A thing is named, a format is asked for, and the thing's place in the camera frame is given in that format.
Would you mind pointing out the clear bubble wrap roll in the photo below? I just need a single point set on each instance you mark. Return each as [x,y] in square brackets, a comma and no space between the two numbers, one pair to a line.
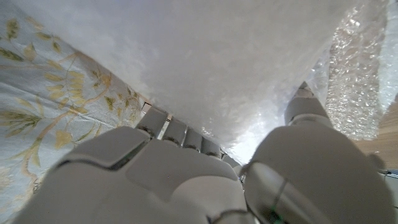
[217,56]

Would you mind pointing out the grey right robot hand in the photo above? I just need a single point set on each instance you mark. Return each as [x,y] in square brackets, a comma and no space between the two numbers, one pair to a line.
[186,186]

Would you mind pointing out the floral butterfly backdrop cloth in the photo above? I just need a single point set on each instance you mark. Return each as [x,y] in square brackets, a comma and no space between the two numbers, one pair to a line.
[46,93]

